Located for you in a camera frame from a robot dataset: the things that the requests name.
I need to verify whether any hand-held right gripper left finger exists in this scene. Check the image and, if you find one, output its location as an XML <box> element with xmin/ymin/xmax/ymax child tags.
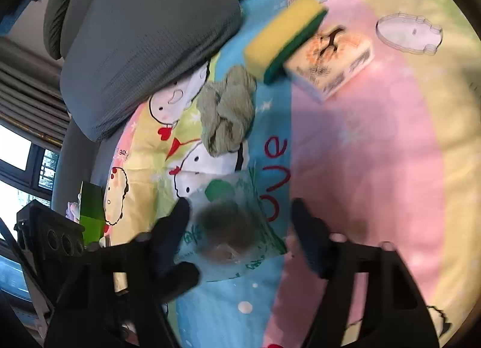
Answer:
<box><xmin>44</xmin><ymin>197</ymin><xmax>201</xmax><ymax>348</ymax></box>

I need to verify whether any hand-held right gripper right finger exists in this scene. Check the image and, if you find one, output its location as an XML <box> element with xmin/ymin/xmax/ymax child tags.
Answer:
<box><xmin>291</xmin><ymin>198</ymin><xmax>440</xmax><ymax>348</ymax></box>

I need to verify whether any green cardboard box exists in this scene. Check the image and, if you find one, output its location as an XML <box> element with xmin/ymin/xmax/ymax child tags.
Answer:
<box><xmin>77</xmin><ymin>181</ymin><xmax>108</xmax><ymax>247</ymax></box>

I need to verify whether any green white wet wipes packet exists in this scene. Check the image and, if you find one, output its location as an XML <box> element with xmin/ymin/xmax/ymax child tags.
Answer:
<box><xmin>173</xmin><ymin>169</ymin><xmax>288</xmax><ymax>283</ymax></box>

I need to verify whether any pale green cloth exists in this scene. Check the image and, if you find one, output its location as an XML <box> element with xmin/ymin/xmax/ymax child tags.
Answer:
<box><xmin>196</xmin><ymin>64</ymin><xmax>258</xmax><ymax>157</ymax></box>

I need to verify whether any orange print tissue pack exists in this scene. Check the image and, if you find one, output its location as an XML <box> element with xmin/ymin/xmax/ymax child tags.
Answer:
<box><xmin>283</xmin><ymin>25</ymin><xmax>375</xmax><ymax>104</ymax></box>

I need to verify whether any grey sofa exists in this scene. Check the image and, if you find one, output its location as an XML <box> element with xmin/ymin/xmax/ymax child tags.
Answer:
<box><xmin>51</xmin><ymin>115</ymin><xmax>126</xmax><ymax>213</ymax></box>

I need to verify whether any window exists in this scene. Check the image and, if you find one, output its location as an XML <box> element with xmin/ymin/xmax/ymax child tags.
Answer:
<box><xmin>0</xmin><ymin>123</ymin><xmax>63</xmax><ymax>202</ymax></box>

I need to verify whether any printed cartoon blanket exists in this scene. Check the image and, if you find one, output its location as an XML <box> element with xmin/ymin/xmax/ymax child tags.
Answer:
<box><xmin>90</xmin><ymin>0</ymin><xmax>481</xmax><ymax>348</ymax></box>

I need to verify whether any grey curtain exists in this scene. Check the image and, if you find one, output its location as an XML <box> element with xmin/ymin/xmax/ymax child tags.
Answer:
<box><xmin>0</xmin><ymin>36</ymin><xmax>72</xmax><ymax>146</ymax></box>

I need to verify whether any large grey cushion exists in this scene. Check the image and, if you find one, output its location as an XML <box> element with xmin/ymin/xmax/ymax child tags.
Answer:
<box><xmin>59</xmin><ymin>0</ymin><xmax>243</xmax><ymax>143</ymax></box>

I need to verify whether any yellow green sponge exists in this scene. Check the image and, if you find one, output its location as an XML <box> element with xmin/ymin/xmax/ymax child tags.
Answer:
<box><xmin>244</xmin><ymin>0</ymin><xmax>328</xmax><ymax>85</ymax></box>

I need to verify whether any dark green cushion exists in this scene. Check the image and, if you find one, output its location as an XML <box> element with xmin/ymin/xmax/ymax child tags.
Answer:
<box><xmin>43</xmin><ymin>0</ymin><xmax>117</xmax><ymax>60</ymax></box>

